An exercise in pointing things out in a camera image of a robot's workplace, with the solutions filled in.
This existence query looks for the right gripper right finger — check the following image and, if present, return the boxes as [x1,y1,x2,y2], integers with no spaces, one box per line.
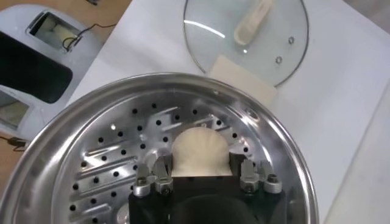
[228,152,283,195]

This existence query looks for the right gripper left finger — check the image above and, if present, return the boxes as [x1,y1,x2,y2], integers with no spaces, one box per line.
[132,154,175,198]

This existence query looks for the white steamed baozi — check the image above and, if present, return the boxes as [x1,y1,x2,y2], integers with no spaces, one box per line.
[170,126,234,178]

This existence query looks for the round glass lid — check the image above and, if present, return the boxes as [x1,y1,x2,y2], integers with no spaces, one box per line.
[182,0,310,88]

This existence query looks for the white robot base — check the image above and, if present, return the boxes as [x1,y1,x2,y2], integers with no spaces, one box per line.
[0,3,104,141]

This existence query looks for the perforated steel steamer basket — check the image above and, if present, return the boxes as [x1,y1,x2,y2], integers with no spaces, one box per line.
[0,72,320,224]

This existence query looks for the thin black cable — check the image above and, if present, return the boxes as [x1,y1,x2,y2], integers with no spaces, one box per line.
[62,23,117,52]

